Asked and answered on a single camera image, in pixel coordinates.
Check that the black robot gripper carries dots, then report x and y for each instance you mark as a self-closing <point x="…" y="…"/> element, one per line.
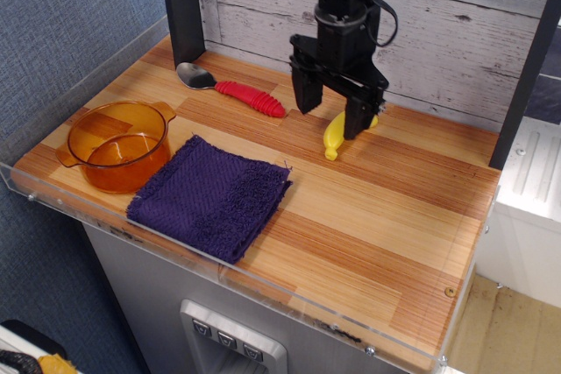
<point x="340" y="60"/>

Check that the yellow toy banana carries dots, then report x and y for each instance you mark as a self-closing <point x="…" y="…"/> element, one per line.
<point x="333" y="136"/>

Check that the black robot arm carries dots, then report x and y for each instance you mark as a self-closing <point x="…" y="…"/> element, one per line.
<point x="346" y="14"/>

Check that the clear acrylic table guard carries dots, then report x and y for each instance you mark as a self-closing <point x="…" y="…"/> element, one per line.
<point x="371" y="249"/>

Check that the purple folded towel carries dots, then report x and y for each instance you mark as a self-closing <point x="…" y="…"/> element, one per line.
<point x="212" y="200"/>

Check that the orange transparent plastic pot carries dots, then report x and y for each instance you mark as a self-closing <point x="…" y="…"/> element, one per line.
<point x="119" y="146"/>

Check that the brass screw in table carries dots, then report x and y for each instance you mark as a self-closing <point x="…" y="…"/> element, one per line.
<point x="449" y="291"/>

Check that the white ribbed side unit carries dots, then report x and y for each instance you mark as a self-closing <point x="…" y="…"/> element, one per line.
<point x="520" y="244"/>

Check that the grey toy fridge cabinet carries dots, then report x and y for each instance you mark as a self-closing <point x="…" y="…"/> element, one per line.
<point x="150" y="287"/>

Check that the silver dispenser button panel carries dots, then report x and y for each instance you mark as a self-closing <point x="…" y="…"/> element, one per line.
<point x="221" y="345"/>

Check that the yellow object bottom left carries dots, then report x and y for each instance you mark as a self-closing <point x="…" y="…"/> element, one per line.
<point x="56" y="364"/>

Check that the red handled metal spoon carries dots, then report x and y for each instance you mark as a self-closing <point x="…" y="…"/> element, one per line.
<point x="197" y="78"/>

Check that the black right vertical post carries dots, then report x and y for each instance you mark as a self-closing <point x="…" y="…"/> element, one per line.
<point x="534" y="61"/>

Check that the black vertical post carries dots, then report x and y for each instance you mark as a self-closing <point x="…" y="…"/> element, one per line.
<point x="185" y="28"/>
<point x="534" y="61"/>

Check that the black left vertical post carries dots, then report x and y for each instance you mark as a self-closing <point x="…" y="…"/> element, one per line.
<point x="185" y="28"/>

